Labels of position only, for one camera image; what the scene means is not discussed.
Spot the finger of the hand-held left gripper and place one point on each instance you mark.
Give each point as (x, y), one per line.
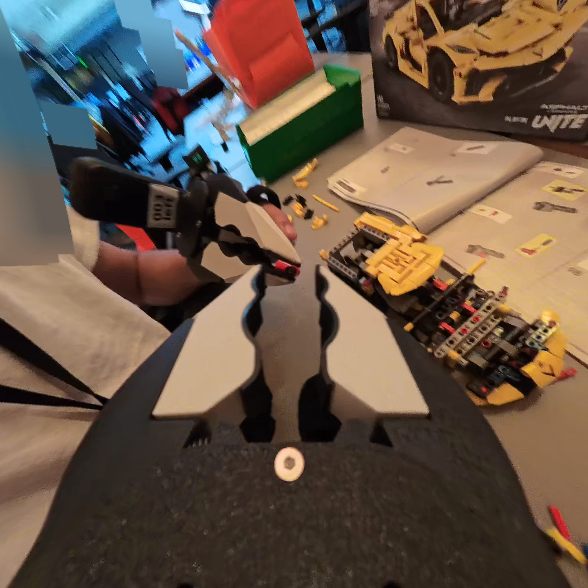
(266, 229)
(225, 266)

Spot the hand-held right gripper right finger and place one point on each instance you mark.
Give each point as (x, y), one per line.
(376, 363)

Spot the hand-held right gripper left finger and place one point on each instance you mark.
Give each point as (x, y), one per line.
(206, 363)

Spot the black brick beam assembly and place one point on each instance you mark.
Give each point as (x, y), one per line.
(285, 268)

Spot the person's left forearm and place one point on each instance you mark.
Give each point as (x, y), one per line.
(115, 268)

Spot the grey desk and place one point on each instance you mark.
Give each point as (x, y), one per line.
(505, 436)

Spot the person's left hand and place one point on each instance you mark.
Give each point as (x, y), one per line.
(170, 280)

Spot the scattered yellow black bricks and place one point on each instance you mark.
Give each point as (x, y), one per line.
(319, 222)

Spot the black device green lights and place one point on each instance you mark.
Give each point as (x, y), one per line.
(198, 158)

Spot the green storage bin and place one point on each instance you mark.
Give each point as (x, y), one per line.
(303, 142)

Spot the red office chair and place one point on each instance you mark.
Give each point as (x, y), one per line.
(170, 110)

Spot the partly built toy brick car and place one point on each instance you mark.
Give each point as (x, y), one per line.
(404, 262)

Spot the person's white shirt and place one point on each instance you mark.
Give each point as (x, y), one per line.
(69, 321)

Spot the open instruction booklet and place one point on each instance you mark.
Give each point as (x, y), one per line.
(528, 275)

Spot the red plastic carry case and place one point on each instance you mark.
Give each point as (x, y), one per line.
(262, 50)

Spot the scattered coloured brick pins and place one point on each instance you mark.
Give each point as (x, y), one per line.
(560, 521)

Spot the toy car set box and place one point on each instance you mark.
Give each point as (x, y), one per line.
(482, 46)

